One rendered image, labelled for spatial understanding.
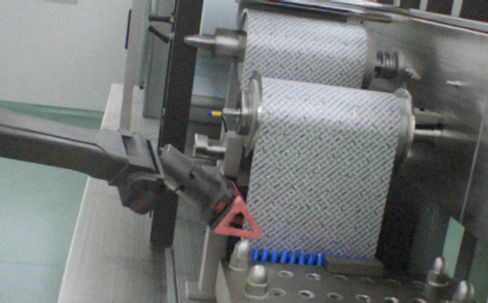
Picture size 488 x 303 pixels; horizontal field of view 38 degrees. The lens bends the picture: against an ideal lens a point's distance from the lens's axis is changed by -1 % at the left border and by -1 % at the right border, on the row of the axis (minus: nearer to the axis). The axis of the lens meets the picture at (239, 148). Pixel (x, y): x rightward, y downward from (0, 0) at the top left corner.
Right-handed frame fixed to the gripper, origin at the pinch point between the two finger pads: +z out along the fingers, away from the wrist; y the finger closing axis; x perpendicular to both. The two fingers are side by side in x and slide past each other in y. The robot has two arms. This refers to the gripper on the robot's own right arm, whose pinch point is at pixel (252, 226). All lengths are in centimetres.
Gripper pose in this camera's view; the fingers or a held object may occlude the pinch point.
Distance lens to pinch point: 119.2
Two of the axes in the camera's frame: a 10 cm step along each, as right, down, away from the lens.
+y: 1.5, 2.5, -9.6
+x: 6.3, -7.7, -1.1
